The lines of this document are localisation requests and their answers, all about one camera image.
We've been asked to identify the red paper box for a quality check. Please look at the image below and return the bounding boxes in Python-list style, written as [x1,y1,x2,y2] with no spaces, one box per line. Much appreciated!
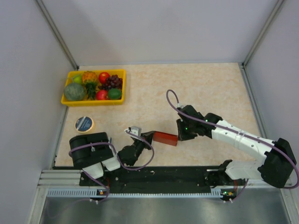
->
[153,132,178,147]

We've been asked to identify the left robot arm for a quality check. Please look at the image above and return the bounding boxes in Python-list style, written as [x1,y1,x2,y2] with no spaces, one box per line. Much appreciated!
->
[69,127,155,186]

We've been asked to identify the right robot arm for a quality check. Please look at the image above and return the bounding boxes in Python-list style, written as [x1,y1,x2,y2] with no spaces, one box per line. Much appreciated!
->
[175,105,299,189]

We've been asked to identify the green lime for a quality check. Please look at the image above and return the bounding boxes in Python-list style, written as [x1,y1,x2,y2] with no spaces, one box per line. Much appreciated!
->
[107,88,122,100]

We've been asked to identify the red apple bottom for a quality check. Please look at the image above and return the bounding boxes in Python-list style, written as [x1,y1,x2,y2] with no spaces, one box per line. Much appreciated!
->
[96,90,108,100]

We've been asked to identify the red apple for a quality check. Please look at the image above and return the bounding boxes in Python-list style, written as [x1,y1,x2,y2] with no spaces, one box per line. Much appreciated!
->
[96,90,108,100]
[99,72,110,84]

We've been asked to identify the purple grapes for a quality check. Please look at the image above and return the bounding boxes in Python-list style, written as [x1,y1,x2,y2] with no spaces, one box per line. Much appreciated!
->
[98,75,123,91]

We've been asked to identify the yellow plastic tray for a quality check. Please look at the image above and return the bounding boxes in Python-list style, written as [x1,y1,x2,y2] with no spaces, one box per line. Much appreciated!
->
[61,69,126,106]

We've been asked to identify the red apple top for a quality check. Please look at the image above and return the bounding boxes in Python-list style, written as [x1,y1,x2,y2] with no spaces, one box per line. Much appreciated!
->
[99,72,110,84]

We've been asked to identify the orange pineapple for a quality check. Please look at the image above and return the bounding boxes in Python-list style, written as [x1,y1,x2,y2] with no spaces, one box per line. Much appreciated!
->
[82,71,98,100]

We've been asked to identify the green melon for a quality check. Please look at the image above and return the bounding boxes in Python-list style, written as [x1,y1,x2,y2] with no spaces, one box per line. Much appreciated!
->
[64,83,86,101]

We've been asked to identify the green apple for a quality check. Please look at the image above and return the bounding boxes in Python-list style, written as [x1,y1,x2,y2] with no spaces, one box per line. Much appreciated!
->
[71,74,83,85]

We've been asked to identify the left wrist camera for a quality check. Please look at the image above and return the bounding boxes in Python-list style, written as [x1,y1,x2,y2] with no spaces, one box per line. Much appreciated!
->
[124,126,142,140]

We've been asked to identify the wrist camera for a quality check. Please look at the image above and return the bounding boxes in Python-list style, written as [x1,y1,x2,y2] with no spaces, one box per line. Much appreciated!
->
[124,126,142,140]
[177,103,184,108]

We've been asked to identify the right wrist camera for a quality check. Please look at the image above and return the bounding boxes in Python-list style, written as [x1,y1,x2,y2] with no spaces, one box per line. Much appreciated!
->
[177,103,184,108]

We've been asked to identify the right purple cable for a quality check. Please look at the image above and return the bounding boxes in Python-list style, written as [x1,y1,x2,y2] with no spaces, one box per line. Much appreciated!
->
[166,89,299,203]

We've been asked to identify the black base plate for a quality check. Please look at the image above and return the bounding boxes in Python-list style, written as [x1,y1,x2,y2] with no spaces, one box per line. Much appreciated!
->
[79,165,248,194]

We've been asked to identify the grey cable duct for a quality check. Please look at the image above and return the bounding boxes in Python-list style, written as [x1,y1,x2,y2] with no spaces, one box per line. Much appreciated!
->
[47,188,235,199]

